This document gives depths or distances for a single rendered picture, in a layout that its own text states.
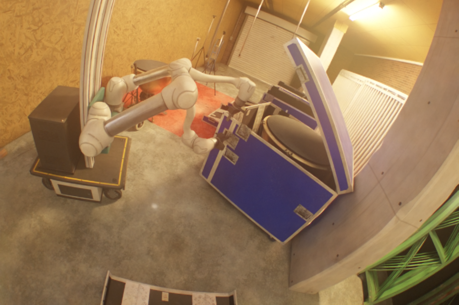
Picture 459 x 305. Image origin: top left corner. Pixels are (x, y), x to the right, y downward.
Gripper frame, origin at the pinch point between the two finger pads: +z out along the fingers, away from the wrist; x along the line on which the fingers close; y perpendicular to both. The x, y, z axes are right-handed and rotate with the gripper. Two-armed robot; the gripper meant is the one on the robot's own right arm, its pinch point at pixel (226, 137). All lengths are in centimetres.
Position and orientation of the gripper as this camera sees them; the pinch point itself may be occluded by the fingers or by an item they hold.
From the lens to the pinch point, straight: 167.3
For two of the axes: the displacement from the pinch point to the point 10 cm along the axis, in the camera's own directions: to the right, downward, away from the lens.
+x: -3.5, 8.0, 4.8
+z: 5.8, -2.2, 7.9
